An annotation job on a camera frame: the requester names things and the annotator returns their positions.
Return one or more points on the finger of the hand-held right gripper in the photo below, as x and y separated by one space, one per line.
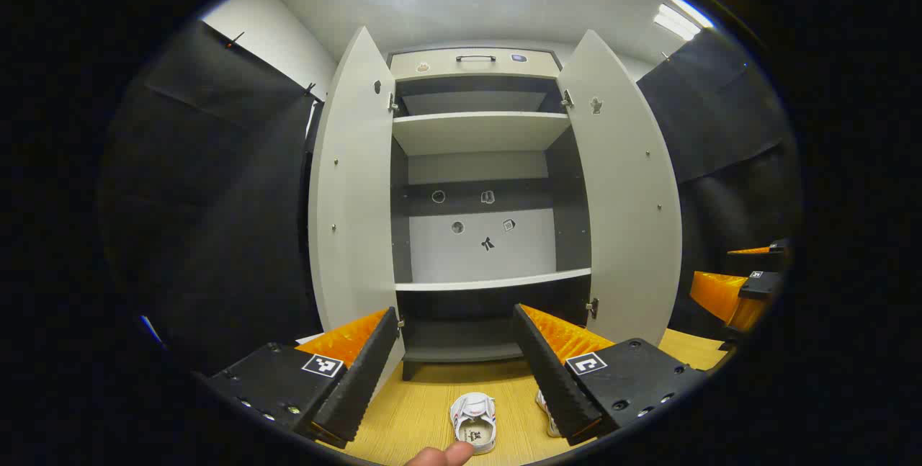
756 261
720 297

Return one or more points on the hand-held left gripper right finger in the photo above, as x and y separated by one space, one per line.
555 379

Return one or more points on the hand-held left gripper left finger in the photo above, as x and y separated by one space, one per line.
360 379

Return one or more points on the white shoe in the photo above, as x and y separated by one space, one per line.
472 412
545 408

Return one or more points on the grey shoe cabinet door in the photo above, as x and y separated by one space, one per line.
619 199
353 185

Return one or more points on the grey shoe cabinet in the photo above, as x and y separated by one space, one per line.
475 131

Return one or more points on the black backdrop cloth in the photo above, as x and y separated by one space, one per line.
216 199

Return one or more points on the small ceiling light panel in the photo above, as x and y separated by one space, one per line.
681 19

